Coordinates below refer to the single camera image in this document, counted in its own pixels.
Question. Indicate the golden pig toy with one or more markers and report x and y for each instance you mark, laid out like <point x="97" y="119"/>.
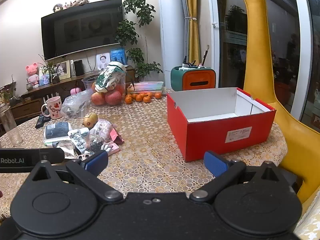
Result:
<point x="90" y="120"/>

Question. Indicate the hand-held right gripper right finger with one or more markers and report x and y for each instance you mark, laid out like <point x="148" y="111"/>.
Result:
<point x="216" y="163"/>

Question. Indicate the white standing air conditioner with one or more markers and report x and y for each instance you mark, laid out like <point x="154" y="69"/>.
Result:
<point x="172" y="30"/>

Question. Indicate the white and blue snack packet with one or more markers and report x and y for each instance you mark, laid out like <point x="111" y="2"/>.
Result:
<point x="79" y="140"/>

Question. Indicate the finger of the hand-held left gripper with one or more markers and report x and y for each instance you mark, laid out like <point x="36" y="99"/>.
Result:
<point x="75" y="157"/>

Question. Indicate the colourful picture card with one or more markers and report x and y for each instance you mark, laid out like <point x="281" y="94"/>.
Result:
<point x="45" y="76"/>

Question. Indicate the green orange tissue box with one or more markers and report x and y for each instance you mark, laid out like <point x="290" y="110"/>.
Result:
<point x="197" y="80"/>

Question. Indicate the glass sliding door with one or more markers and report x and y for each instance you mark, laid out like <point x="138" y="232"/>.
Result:
<point x="232" y="55"/>

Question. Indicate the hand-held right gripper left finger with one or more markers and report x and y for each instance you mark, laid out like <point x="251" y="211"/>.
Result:
<point x="96" y="161"/>

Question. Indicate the pastel striped flat box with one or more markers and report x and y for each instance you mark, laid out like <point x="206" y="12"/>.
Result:
<point x="150" y="87"/>

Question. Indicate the clear plastic fruit container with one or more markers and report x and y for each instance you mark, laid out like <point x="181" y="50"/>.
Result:
<point x="87" y="82"/>

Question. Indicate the pink strawberry mug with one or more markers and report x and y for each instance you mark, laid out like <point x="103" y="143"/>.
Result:
<point x="54" y="107"/>

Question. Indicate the wooden photo frame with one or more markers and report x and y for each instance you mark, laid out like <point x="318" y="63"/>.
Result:
<point x="64" y="68"/>

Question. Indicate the yellow giraffe-shaped chair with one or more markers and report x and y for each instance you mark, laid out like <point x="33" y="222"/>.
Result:
<point x="257" y="42"/>

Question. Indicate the wooden television cabinet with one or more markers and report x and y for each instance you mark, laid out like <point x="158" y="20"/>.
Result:
<point x="32" y="97"/>

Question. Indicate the green mark tissue pack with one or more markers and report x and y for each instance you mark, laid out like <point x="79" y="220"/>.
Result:
<point x="53" y="141"/>

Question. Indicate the black remote control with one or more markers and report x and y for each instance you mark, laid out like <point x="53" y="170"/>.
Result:
<point x="42" y="122"/>

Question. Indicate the orange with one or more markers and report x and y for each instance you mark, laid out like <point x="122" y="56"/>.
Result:
<point x="94" y="87"/>

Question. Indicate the white portrait photo frame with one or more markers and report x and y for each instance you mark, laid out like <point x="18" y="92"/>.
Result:
<point x="103" y="61"/>

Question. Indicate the blue picture frame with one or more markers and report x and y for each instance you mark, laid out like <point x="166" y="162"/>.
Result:
<point x="118" y="55"/>

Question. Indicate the grey curtain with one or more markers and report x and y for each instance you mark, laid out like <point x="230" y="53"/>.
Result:
<point x="183" y="5"/>

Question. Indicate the pile of tangerines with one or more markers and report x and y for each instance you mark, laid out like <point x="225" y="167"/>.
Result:
<point x="147" y="99"/>

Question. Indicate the pink pig plush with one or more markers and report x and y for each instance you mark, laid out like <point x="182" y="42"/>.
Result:
<point x="32" y="73"/>

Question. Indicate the clear glass jar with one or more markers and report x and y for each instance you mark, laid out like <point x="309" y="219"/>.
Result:
<point x="11" y="127"/>

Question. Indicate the clear plastic bag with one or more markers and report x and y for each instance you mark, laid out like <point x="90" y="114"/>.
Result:
<point x="75" y="105"/>

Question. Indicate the clear packet of black pieces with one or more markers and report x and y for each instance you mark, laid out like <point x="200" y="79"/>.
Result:
<point x="95" y="146"/>

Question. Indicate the pale star-print cushion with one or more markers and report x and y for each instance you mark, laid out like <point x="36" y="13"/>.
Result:
<point x="310" y="225"/>

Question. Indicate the black flat television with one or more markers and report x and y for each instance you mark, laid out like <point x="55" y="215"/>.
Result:
<point x="82" y="27"/>

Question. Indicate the grey label tissue pack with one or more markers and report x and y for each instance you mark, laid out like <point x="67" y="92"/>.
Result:
<point x="56" y="130"/>

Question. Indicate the black speaker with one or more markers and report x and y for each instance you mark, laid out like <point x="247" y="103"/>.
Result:
<point x="79" y="68"/>

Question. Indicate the small pink piggy bank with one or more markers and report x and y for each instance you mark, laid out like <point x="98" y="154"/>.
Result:
<point x="75" y="91"/>

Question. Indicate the yellow curtain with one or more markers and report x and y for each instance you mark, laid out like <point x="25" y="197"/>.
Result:
<point x="193" y="37"/>

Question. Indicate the gold patterned desktop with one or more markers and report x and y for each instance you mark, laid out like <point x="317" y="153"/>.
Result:
<point x="145" y="142"/>

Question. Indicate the green white snack bag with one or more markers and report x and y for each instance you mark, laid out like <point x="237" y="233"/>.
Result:
<point x="110" y="77"/>

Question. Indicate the small grey jar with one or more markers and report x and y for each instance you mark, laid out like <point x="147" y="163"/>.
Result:
<point x="29" y="86"/>

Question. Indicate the red cardboard box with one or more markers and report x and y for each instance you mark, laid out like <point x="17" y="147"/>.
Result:
<point x="212" y="135"/>

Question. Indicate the silver foil packet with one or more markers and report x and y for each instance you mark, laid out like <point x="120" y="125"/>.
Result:
<point x="63" y="145"/>

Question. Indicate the white purple-print snack packet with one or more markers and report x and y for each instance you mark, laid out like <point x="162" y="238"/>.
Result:
<point x="101" y="130"/>

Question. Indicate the tall green houseplant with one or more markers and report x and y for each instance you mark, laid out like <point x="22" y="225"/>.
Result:
<point x="136" y="5"/>

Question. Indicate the small potted plant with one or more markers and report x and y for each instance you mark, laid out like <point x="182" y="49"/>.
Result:
<point x="55" y="77"/>

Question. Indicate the red apple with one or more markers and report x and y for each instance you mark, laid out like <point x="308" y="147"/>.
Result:
<point x="98" y="99"/>
<point x="113" y="98"/>

